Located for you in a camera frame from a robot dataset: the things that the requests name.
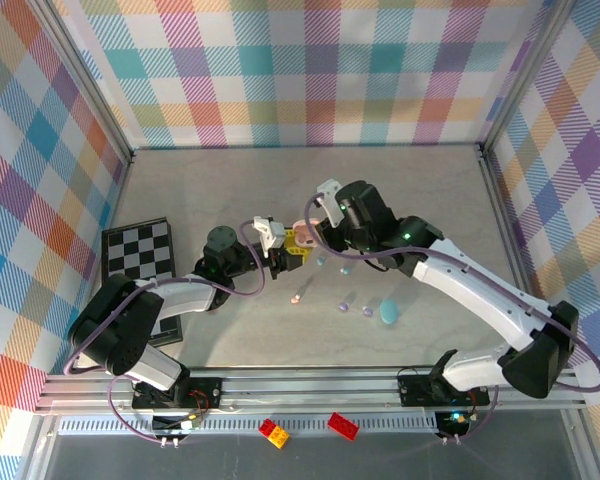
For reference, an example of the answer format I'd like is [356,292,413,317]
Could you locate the aluminium side rail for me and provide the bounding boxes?
[69,152,137,374]
[477,143,554,370]

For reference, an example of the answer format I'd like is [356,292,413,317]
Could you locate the grey slotted cable duct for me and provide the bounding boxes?
[57,415,440,435]

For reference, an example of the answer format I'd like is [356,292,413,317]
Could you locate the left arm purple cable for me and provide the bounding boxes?
[63,223,267,445]

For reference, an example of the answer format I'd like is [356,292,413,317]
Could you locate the blue earbud charging case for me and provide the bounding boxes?
[378,298,400,326]

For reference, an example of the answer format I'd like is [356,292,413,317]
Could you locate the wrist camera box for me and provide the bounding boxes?
[314,178,342,227]
[252,214,287,259]

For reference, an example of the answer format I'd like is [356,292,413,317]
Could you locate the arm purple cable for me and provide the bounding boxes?
[63,223,267,445]
[305,195,600,445]

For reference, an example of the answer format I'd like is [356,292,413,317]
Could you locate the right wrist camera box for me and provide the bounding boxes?
[314,178,342,227]

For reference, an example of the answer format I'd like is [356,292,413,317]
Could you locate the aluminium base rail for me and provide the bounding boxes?
[33,366,589,415]

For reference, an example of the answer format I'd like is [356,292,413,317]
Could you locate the red toy brick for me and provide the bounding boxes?
[327,412,360,441]

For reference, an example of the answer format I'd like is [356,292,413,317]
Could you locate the aluminium frame post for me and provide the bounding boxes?
[27,0,134,166]
[479,0,579,154]

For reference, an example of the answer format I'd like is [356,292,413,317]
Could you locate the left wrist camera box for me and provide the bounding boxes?
[252,214,287,259]

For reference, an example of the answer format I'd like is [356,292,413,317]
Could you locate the black controller board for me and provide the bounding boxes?
[151,413,205,436]
[433,409,470,437]

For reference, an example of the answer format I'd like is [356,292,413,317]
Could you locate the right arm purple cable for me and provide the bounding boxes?
[305,195,600,445]

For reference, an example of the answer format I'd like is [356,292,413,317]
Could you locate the red and yellow toy bricks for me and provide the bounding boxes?
[258,418,291,449]

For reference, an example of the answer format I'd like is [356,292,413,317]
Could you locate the black white checkerboard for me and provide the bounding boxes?
[101,216,186,346]

